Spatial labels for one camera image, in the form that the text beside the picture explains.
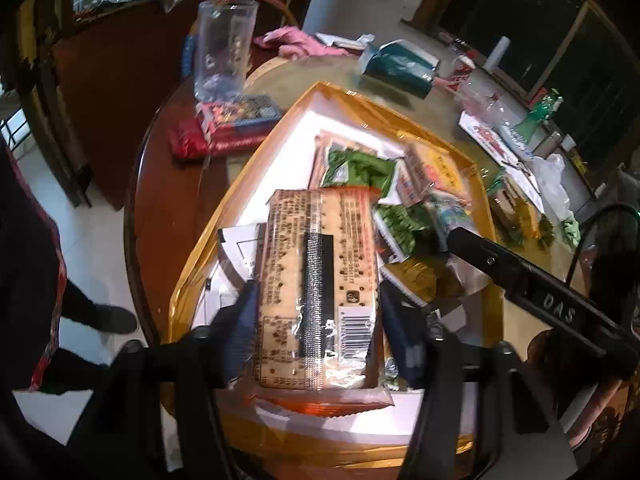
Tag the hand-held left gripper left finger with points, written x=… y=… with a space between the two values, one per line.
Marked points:
x=242 y=330

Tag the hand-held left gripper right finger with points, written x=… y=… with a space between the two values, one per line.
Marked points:
x=397 y=330

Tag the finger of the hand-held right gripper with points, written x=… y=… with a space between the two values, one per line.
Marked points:
x=480 y=255

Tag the clear blue snack packet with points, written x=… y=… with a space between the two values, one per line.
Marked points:
x=447 y=212

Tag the brown green snack packet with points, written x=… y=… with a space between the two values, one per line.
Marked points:
x=400 y=222
x=415 y=275

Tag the yellow orange snack packet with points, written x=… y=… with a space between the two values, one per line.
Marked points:
x=435 y=165

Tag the white green snack packet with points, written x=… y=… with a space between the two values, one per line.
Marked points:
x=360 y=170

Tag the yellow-rimmed white tray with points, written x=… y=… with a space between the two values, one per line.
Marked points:
x=320 y=125

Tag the person's right hand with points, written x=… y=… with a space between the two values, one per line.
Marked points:
x=592 y=410

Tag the yellow green snack packet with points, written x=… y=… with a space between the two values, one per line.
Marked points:
x=515 y=207

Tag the dark chair back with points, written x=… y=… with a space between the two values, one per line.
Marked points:
x=615 y=255

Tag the small green packet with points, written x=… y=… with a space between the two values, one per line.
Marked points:
x=570 y=230

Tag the white paper card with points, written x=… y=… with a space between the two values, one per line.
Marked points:
x=235 y=250

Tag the white plastic bag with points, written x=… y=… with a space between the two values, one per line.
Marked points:
x=550 y=175

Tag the printed paper flyer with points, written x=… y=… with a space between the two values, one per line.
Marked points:
x=487 y=137

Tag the person's black shoe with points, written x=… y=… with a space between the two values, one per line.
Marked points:
x=107 y=317

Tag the clear plastic bag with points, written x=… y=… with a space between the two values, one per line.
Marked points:
x=480 y=100

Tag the green bottle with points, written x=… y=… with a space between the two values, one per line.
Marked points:
x=542 y=105

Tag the red bag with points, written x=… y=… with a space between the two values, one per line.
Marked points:
x=200 y=142

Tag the white cylinder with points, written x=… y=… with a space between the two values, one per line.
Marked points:
x=499 y=52

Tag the teal tissue box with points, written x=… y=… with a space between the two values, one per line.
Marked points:
x=400 y=67

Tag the person's dark red-trimmed garment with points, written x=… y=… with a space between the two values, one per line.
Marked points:
x=30 y=285

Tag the blue printed packet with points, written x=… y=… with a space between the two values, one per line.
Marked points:
x=245 y=110

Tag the wooden cabinet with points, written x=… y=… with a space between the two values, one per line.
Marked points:
x=110 y=90

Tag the pink cloth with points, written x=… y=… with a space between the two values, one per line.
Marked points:
x=300 y=42

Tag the clear plastic container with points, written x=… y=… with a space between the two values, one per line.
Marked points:
x=222 y=50

